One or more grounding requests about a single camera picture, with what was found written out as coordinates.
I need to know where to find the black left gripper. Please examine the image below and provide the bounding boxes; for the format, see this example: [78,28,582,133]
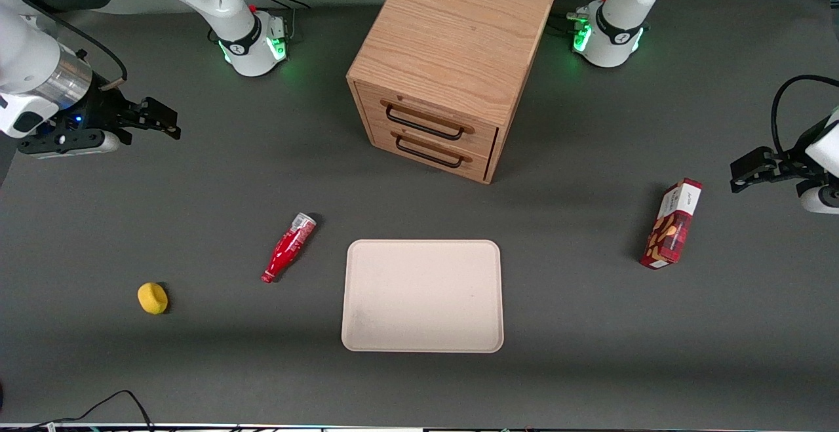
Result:
[730,124,830,194]

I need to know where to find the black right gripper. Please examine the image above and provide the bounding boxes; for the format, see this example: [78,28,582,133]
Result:
[64,77,182,146]

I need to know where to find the red coke bottle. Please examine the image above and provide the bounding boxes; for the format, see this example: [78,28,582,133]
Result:
[261,212,317,284]

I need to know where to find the beige plastic tray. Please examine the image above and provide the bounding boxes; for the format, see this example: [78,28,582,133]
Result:
[341,239,505,353]

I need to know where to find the red snack box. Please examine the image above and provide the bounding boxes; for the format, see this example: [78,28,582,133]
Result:
[640,178,703,270]

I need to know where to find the yellow lemon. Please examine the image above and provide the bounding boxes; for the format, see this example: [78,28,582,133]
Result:
[137,282,169,315]

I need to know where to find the wooden drawer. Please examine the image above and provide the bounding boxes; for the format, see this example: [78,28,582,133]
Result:
[356,82,500,158]
[369,123,496,182]

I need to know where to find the wooden drawer cabinet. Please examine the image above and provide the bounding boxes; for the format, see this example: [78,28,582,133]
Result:
[346,0,556,186]

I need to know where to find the black left arm wrist cable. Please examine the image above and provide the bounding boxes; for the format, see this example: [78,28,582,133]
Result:
[771,74,839,156]

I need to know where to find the black arm wrist cable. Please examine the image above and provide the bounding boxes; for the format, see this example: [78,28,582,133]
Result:
[771,74,839,156]
[0,0,128,90]

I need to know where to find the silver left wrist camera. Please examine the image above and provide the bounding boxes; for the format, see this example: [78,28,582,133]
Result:
[798,182,839,215]

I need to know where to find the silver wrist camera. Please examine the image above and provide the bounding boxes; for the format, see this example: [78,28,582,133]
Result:
[18,129,121,159]
[798,182,839,215]

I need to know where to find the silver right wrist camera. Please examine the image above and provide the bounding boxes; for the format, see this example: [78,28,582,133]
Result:
[18,129,121,159]

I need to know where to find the black right arm wrist cable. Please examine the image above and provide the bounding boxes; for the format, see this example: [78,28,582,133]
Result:
[0,0,128,90]

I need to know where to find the black right arm base cables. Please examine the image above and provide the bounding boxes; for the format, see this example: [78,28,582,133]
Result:
[208,0,311,45]

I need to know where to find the black arm base cables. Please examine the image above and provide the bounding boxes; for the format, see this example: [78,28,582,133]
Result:
[549,0,614,36]
[208,0,311,45]

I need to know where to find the black left arm base cables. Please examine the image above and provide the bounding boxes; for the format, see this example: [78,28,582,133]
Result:
[549,0,614,36]

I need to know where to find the black drawer handle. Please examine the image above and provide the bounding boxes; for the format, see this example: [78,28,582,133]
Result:
[380,98,475,142]
[391,130,473,170]

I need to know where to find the black cable at table edge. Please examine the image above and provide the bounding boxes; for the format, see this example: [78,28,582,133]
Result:
[0,389,155,432]

